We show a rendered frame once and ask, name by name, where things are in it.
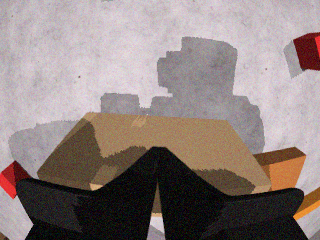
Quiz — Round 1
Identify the red cube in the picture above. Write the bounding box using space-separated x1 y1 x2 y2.
293 32 320 71
0 161 29 200

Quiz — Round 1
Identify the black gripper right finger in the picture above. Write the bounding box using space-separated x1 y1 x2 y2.
157 147 304 240

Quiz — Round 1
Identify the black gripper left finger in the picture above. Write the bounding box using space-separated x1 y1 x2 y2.
15 145 160 240

